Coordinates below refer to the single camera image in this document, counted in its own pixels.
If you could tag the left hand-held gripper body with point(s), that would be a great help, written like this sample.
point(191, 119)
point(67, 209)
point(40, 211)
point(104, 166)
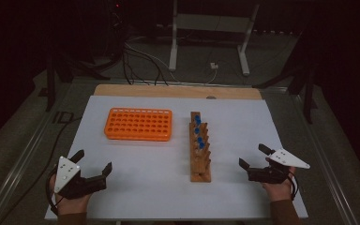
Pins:
point(67, 175)

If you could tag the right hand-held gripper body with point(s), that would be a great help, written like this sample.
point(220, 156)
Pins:
point(268, 175)

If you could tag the wooden test tube rack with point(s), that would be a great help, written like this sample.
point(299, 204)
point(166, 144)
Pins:
point(200, 176)

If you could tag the orange plastic tube rack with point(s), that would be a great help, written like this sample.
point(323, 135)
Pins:
point(137, 135)

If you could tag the blue-capped glass test tube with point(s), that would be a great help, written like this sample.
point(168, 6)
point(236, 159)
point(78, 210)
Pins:
point(196, 130)
point(197, 117)
point(199, 139)
point(201, 145)
point(198, 122)

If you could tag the person's right hand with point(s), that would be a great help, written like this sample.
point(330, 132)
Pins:
point(279, 192)

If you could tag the person's left hand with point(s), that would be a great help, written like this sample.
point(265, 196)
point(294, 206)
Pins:
point(72, 205)

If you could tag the white table mat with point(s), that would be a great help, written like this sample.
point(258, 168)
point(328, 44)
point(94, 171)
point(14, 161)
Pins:
point(153, 172)

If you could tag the black tripod stand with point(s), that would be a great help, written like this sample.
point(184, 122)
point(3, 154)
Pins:
point(307, 93)

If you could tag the white plug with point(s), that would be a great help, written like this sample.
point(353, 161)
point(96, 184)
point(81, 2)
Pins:
point(214, 65)

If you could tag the dark computer tower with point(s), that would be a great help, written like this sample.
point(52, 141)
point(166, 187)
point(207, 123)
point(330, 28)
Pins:
point(116, 28)

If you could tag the white metal stand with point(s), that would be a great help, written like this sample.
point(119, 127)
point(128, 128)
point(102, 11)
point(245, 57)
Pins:
point(209, 22)

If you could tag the aluminium floor frame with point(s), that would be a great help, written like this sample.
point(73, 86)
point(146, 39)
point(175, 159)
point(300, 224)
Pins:
point(15, 170)

